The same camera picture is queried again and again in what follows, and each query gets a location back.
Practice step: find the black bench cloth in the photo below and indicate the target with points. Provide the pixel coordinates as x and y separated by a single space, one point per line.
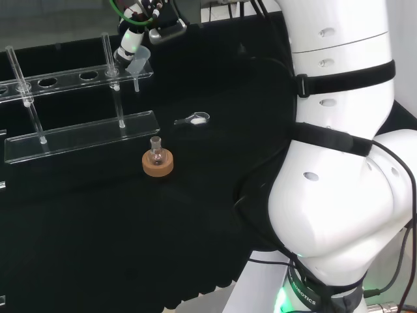
97 228

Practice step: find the glass weighing funnel with powder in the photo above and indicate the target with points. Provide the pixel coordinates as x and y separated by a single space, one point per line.
197 120

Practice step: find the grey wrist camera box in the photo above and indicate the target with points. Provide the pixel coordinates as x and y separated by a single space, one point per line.
167 31

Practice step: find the clear plastic funnel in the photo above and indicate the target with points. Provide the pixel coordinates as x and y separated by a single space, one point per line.
138 63

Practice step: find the clear funnel stand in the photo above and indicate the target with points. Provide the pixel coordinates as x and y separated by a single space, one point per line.
81 133

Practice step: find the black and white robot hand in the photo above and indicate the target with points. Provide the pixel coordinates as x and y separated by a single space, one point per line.
130 39

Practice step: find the small round-bottom glass flask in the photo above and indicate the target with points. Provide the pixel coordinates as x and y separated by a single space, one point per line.
156 156

